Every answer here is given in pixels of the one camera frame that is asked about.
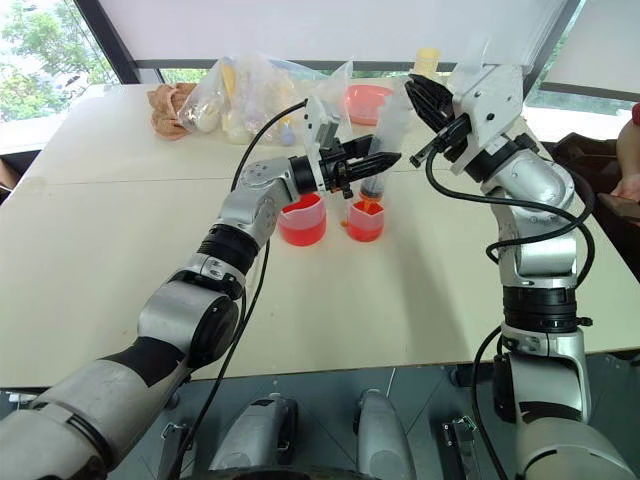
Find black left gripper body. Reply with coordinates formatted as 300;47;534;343
318;141;363;200

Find large clear plastic bag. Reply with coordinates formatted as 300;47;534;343
219;53;354;147

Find clear plastic bag with bottles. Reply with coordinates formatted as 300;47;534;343
177;55;241;136

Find cardboard box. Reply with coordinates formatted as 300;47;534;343
0;149;27;202

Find black metal bracket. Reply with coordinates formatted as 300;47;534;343
441;416;484;480
159;421;192;480

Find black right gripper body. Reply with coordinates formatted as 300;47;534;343
430;113;475;150

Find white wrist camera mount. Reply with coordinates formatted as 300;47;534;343
298;95;342;194
446;62;527;176

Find brown flat object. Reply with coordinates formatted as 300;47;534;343
597;191;640;222

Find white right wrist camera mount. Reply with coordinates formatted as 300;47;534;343
446;62;527;176

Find crumpled brown cloth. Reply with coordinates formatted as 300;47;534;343
146;82;199;142

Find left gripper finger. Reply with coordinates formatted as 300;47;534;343
348;151;403;177
337;134;376;157

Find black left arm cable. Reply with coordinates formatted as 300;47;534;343
162;98;309;480

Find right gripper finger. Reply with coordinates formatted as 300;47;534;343
406;72;455;110
403;80;469;134

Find pale yellow plastic container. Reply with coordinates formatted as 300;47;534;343
412;47;444;84

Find bystander person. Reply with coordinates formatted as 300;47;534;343
612;102;640;202

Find round cup with red liquid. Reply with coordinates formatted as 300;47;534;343
277;193;329;247

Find small cup with red liquid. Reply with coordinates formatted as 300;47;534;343
346;198;388;244

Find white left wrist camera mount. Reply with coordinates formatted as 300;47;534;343
298;95;342;194

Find clear plastic syringe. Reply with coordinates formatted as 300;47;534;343
358;94;414;204

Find silver robot leg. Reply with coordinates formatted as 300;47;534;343
207;393;301;474
352;387;419;480

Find pink plastic bowl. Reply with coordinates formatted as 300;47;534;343
342;83;396;126

